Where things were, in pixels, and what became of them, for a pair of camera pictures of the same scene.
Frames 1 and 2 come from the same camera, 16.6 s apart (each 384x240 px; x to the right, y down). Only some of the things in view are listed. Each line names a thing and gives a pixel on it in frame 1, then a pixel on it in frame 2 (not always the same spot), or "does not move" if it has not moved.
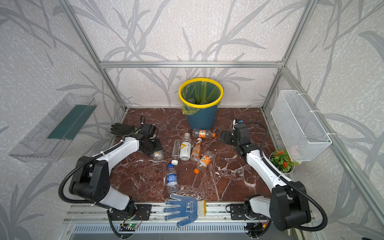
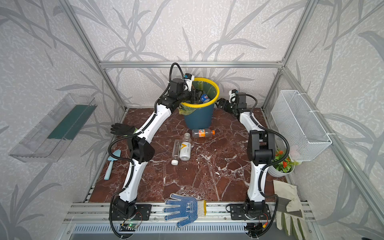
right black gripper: x=229 y=138 -> x=227 y=103
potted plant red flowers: x=281 y=159 does not move
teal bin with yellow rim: x=199 y=98 does not move
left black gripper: x=151 y=145 -> x=192 y=93
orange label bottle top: x=203 y=133 does not move
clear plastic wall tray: x=49 y=139 does not move
